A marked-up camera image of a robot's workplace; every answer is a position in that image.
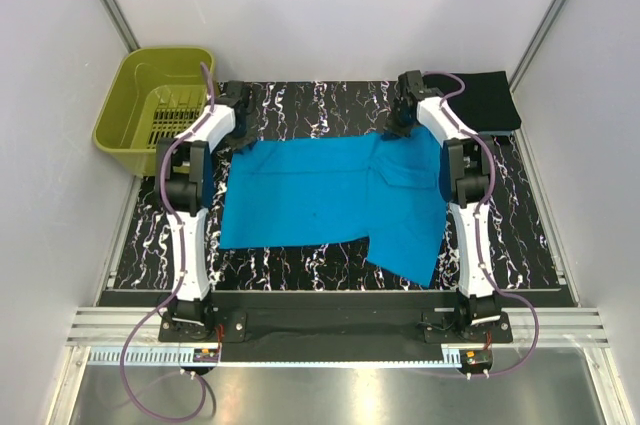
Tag bright blue t shirt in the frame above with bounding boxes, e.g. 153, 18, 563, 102
219, 127, 447, 286

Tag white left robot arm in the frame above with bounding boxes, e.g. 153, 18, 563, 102
155, 81, 254, 341

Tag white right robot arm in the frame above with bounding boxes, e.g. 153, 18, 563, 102
385, 70, 501, 342

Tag black marbled table mat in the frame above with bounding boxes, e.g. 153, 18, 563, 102
99, 81, 574, 307

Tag folded black t shirt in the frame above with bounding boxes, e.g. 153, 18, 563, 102
423, 71, 522, 135

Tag olive green plastic basket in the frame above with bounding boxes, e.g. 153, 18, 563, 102
93, 47, 215, 177

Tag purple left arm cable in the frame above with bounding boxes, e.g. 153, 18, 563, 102
119, 62, 219, 421

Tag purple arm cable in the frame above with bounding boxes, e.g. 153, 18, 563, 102
119, 62, 219, 421
422, 69, 540, 376

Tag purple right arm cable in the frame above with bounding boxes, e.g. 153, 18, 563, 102
422, 69, 540, 376

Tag right aluminium corner post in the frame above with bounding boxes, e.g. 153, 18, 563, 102
508, 0, 569, 92

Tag white slotted cable duct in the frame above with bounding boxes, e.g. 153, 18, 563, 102
87, 347, 464, 370

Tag aluminium frame rail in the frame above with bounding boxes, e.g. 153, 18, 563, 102
68, 307, 609, 348

